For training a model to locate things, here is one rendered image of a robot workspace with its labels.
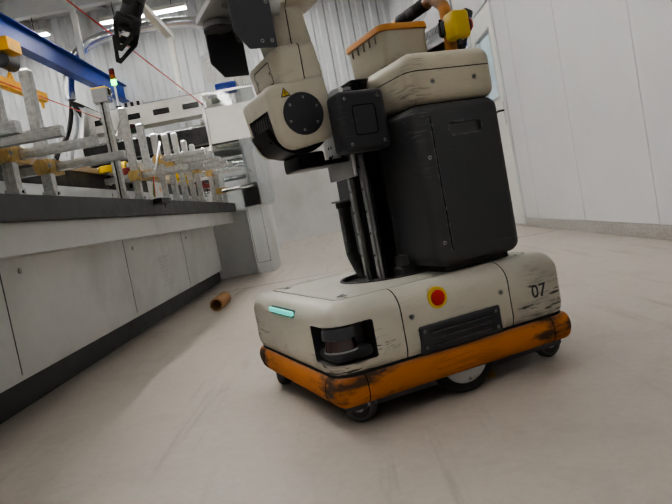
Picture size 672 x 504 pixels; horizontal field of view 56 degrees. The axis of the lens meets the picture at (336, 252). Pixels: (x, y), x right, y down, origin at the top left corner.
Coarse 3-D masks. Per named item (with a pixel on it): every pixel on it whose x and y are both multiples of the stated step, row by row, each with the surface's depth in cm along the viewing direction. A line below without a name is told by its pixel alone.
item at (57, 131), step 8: (40, 128) 172; (48, 128) 172; (56, 128) 172; (8, 136) 172; (16, 136) 172; (24, 136) 172; (32, 136) 172; (40, 136) 172; (48, 136) 172; (56, 136) 172; (64, 136) 174; (0, 144) 172; (8, 144) 172; (16, 144) 173
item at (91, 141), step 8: (88, 136) 197; (96, 136) 198; (48, 144) 197; (56, 144) 197; (64, 144) 197; (72, 144) 197; (80, 144) 197; (88, 144) 197; (96, 144) 197; (24, 152) 197; (32, 152) 197; (40, 152) 197; (48, 152) 197; (56, 152) 197
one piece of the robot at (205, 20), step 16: (208, 0) 152; (224, 0) 146; (240, 0) 146; (256, 0) 148; (272, 0) 150; (208, 16) 162; (224, 16) 164; (240, 16) 146; (256, 16) 148; (208, 32) 167; (224, 32) 170; (240, 32) 146; (256, 32) 148; (272, 32) 149; (208, 48) 169; (224, 48) 171; (240, 48) 172; (256, 48) 148; (224, 64) 171; (240, 64) 172
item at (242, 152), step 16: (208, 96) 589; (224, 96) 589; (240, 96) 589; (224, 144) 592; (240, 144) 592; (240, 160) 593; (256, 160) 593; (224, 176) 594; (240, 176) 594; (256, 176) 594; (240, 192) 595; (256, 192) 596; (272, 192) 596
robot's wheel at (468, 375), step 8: (472, 368) 150; (480, 368) 151; (488, 368) 152; (448, 376) 148; (456, 376) 148; (464, 376) 149; (472, 376) 150; (480, 376) 151; (440, 384) 148; (448, 384) 148; (456, 384) 148; (464, 384) 149; (472, 384) 150
